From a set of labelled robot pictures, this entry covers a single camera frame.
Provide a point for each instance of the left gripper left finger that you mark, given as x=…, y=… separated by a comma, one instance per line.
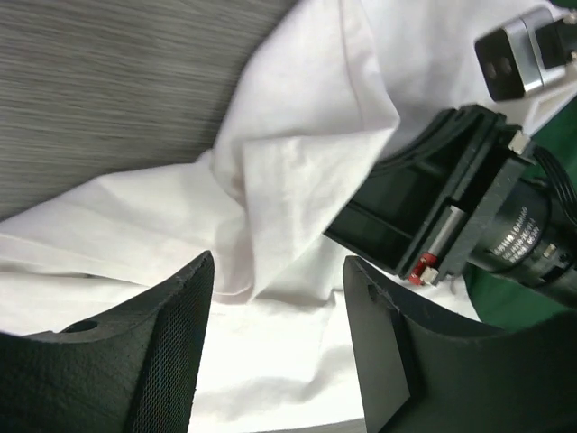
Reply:
x=132, y=368

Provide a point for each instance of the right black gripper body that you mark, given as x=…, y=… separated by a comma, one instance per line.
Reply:
x=531, y=238

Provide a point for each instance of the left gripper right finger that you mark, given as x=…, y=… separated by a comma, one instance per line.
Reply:
x=424, y=368

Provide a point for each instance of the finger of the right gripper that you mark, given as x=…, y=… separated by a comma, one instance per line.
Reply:
x=391, y=214

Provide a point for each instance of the white and green t-shirt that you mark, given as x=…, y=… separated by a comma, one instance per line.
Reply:
x=334, y=87

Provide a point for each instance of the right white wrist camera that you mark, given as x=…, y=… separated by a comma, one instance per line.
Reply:
x=529, y=65

